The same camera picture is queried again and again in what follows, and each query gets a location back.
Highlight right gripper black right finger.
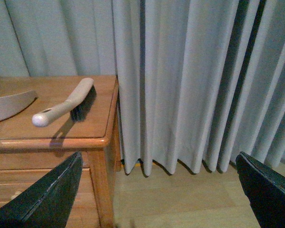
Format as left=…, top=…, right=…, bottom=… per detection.
left=236, top=152, right=285, bottom=228

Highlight wooden side table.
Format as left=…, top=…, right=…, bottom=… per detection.
left=0, top=76, right=120, bottom=228

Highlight beige plastic dustpan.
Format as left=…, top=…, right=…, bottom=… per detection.
left=0, top=90, right=38, bottom=121

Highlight light grey curtain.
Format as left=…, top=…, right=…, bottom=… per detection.
left=0, top=0, right=285, bottom=175

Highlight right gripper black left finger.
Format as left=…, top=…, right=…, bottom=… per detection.
left=0, top=152, right=83, bottom=228

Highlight beige hand brush black bristles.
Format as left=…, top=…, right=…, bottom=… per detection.
left=32, top=78, right=97, bottom=127

